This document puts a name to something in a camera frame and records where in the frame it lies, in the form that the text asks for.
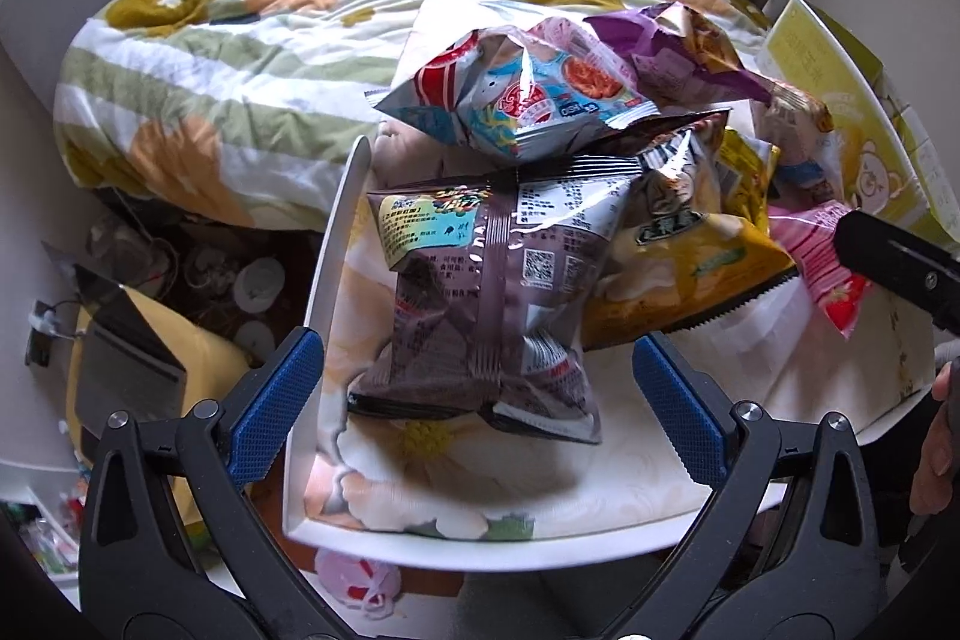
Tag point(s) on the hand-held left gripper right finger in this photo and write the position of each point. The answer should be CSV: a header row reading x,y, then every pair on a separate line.
x,y
681,415

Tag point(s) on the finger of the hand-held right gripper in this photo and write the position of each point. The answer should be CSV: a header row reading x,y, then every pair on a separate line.
x,y
892,265

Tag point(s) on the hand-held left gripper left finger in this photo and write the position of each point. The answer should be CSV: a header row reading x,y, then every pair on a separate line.
x,y
271,411

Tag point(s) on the pink snack packet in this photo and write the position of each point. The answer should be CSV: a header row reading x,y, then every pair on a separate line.
x,y
817,280

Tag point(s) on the white floral tray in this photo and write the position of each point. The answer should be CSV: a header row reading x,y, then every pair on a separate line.
x,y
600,460

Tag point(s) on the yellow-green cardboard box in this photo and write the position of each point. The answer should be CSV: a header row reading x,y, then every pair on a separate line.
x,y
885,160

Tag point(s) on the brown silver snack bag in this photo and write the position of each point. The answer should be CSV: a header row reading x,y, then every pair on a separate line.
x,y
487,280

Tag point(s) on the person's right hand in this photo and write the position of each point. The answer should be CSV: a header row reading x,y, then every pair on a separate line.
x,y
934,460

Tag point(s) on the white round container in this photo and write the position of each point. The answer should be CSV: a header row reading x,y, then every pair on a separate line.
x,y
259,284
253,340

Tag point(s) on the yellow bag on floor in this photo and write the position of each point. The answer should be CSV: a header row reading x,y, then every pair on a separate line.
x,y
202,340

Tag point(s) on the yellow snack bag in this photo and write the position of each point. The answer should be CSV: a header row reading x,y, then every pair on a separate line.
x,y
690,272

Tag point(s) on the pale printed snack bag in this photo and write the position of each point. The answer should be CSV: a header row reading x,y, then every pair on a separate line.
x,y
795,138

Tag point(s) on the pink plush toy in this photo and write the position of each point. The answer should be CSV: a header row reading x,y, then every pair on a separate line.
x,y
352,580

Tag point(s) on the dark brown snack bag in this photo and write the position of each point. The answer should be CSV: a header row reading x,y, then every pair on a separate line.
x,y
675,160

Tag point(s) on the colourful clutter pile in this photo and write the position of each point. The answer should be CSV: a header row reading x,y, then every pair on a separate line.
x,y
37,535

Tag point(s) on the purple snack bag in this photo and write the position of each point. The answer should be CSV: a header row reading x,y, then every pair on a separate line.
x,y
660,55

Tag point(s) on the blue red snack bag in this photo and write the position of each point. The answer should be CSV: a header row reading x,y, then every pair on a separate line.
x,y
525,100

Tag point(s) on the floral striped blanket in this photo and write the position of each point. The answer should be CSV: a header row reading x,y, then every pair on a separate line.
x,y
262,48

